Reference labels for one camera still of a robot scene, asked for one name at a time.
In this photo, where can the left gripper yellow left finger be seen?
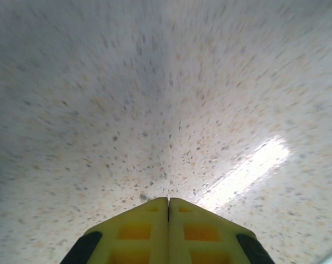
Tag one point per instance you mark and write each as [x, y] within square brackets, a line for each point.
[157, 214]

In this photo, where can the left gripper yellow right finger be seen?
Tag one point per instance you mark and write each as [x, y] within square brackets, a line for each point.
[179, 217]

